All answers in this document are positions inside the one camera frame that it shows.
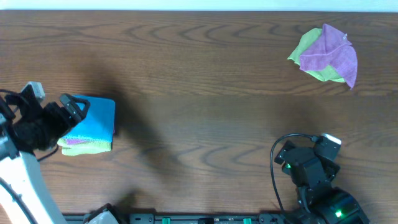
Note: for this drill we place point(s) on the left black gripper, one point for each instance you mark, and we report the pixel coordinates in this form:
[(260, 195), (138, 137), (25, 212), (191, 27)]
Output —
[(63, 114)]

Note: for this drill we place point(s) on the blue microfiber cloth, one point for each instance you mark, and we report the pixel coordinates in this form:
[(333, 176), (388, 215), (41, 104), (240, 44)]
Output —
[(99, 122)]

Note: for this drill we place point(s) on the green folded cloth left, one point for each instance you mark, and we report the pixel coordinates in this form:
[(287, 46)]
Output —
[(80, 149)]

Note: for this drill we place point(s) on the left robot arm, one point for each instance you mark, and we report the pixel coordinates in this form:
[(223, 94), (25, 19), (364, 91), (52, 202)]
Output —
[(24, 194)]

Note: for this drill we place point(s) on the purple cloth right pile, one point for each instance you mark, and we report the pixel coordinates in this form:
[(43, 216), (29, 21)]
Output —
[(332, 48)]

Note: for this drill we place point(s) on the purple folded cloth left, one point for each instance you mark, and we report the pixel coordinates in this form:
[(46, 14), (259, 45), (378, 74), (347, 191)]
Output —
[(74, 141)]

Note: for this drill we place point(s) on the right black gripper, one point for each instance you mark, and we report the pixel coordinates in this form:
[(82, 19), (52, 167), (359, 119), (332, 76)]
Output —
[(288, 145)]

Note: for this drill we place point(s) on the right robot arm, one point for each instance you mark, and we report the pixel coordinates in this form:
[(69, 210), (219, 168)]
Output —
[(326, 204)]

